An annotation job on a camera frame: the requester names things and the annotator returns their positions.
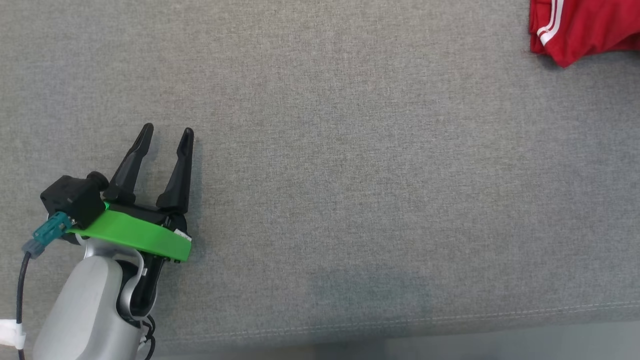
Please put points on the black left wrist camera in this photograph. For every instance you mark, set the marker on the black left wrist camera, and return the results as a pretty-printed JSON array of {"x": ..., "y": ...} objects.
[{"x": 75, "y": 197}]

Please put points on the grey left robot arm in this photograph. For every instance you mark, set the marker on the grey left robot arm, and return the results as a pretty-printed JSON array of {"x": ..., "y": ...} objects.
[{"x": 85, "y": 310}]

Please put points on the grey fabric sofa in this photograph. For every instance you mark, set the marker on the grey fabric sofa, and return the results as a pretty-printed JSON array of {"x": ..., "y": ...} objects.
[{"x": 350, "y": 175}]

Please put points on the red jersey with white trim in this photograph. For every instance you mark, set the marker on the red jersey with white trim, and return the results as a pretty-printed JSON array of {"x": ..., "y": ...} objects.
[{"x": 595, "y": 25}]

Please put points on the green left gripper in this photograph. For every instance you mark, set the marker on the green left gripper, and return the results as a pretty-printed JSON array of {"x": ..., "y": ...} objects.
[{"x": 135, "y": 235}]

